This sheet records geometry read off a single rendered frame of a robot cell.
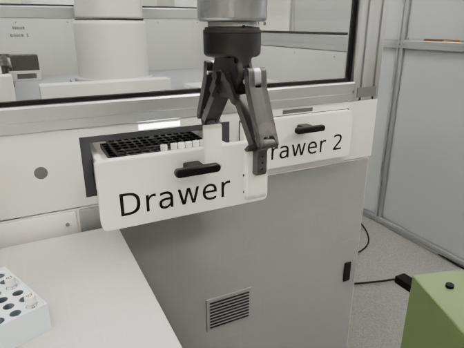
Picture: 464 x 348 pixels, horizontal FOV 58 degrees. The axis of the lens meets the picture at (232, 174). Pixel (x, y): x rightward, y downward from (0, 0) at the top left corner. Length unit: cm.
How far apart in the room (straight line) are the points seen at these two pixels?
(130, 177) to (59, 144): 18
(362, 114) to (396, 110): 139
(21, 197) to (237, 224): 44
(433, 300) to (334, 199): 65
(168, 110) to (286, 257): 49
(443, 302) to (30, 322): 46
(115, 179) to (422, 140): 191
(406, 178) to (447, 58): 65
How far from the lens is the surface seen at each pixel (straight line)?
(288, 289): 113
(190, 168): 63
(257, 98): 51
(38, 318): 58
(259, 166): 52
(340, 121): 100
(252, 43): 54
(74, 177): 80
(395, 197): 254
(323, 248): 113
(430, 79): 231
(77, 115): 77
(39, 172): 79
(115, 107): 78
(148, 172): 65
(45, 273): 71
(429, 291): 48
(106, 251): 74
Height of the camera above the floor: 112
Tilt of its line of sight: 20 degrees down
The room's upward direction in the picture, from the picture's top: straight up
